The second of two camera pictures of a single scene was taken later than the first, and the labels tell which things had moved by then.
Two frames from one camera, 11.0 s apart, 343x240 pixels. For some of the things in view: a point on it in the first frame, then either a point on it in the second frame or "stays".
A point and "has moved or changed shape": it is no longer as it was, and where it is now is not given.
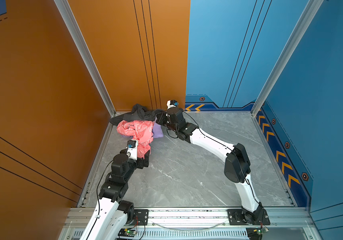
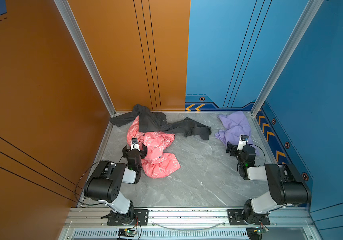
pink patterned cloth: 142,131 has moved or changed shape
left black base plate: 140,217 stays
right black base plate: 236,217 stays
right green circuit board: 261,231 stays
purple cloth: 157,131 to 235,125
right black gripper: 160,121 to 234,149
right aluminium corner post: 311,10 stays
